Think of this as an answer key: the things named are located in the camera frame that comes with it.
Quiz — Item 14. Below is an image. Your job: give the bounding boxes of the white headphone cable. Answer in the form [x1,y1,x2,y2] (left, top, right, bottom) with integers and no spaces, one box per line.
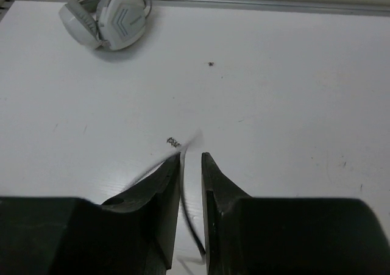
[127,130,208,266]

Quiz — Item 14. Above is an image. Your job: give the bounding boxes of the white grey headphones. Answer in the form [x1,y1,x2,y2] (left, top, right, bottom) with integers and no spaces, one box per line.
[58,0,152,51]

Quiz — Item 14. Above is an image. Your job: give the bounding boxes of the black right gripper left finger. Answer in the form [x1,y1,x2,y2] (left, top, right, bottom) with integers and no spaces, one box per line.
[1,155,180,274]

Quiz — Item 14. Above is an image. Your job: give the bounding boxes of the aluminium frame rail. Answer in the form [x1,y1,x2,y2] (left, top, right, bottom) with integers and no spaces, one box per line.
[4,0,389,17]

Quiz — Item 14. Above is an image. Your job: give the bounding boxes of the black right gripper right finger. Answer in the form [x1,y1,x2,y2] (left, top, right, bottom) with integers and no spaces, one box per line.
[201,152,389,274]

